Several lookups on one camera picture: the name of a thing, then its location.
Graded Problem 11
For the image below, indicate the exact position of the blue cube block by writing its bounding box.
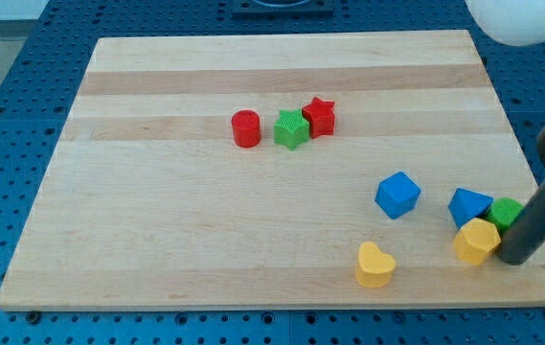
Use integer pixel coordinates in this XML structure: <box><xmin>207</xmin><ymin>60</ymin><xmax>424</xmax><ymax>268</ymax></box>
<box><xmin>374</xmin><ymin>172</ymin><xmax>421</xmax><ymax>219</ymax></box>

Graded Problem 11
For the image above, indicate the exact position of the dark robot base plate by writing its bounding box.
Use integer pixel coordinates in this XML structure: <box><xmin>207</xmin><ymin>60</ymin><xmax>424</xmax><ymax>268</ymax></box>
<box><xmin>231</xmin><ymin>0</ymin><xmax>334</xmax><ymax>17</ymax></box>

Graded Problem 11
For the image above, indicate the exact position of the green cylinder block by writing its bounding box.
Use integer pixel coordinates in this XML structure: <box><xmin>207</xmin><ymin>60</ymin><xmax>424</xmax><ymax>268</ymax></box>
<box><xmin>485</xmin><ymin>197</ymin><xmax>523</xmax><ymax>236</ymax></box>

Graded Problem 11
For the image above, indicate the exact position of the red star block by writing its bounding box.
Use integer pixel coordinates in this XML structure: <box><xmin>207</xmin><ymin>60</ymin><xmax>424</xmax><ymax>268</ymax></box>
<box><xmin>302</xmin><ymin>97</ymin><xmax>335</xmax><ymax>139</ymax></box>

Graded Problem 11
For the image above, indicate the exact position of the yellow heart block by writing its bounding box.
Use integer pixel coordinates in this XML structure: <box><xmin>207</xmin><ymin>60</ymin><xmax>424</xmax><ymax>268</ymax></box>
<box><xmin>354</xmin><ymin>241</ymin><xmax>397</xmax><ymax>288</ymax></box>

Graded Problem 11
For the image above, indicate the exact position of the blue triangular block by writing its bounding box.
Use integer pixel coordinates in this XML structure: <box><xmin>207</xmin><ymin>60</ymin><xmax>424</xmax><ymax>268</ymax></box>
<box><xmin>447</xmin><ymin>188</ymin><xmax>493</xmax><ymax>228</ymax></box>

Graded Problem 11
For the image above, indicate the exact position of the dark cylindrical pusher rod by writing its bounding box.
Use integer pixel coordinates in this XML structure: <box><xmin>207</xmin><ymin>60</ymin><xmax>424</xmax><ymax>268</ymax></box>
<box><xmin>496</xmin><ymin>180</ymin><xmax>545</xmax><ymax>265</ymax></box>

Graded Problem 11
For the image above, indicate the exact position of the yellow hexagon block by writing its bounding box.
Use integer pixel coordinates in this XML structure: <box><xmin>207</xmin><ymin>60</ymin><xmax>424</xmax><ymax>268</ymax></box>
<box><xmin>453</xmin><ymin>218</ymin><xmax>501</xmax><ymax>265</ymax></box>

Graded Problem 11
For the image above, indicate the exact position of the wooden board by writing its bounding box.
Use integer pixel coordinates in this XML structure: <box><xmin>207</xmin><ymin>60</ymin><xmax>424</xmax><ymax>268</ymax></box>
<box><xmin>0</xmin><ymin>30</ymin><xmax>545</xmax><ymax>311</ymax></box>

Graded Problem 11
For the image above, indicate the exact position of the red cylinder block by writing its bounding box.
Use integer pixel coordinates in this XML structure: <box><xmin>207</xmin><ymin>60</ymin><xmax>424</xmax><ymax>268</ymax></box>
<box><xmin>231</xmin><ymin>109</ymin><xmax>261</xmax><ymax>149</ymax></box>

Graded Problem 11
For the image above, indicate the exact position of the green star block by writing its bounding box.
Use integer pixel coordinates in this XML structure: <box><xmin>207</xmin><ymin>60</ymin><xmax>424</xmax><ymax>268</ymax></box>
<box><xmin>273</xmin><ymin>109</ymin><xmax>309</xmax><ymax>150</ymax></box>

